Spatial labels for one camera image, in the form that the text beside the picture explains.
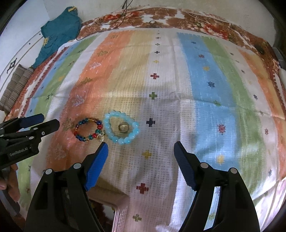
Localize silver finger ring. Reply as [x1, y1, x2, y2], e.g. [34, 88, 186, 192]
[118, 121, 130, 134]

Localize teal blue garment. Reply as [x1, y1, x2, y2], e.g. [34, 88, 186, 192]
[32, 6, 82, 69]

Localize striped colourful mat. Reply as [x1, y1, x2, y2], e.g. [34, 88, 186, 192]
[17, 27, 286, 232]

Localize person's left hand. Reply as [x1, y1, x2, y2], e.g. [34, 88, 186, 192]
[0, 164, 20, 201]

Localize white rolled cloth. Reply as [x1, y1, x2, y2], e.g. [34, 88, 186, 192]
[279, 68, 286, 89]

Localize floral brown bedsheet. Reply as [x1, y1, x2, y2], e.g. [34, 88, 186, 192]
[0, 6, 286, 232]

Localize silver metal tin box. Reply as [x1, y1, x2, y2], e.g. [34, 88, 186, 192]
[87, 186, 129, 231]

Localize small gold charm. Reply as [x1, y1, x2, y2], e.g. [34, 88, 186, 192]
[97, 131, 105, 142]

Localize grey striped folded cloth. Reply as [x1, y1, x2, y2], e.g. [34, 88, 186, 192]
[1, 64, 34, 115]

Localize light blue bead bracelet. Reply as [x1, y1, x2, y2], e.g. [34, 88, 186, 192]
[103, 111, 141, 146]

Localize black power cable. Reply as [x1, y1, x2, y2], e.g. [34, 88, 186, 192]
[76, 0, 135, 41]

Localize multicolour glass bead bracelet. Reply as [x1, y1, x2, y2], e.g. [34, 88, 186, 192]
[73, 117, 106, 143]

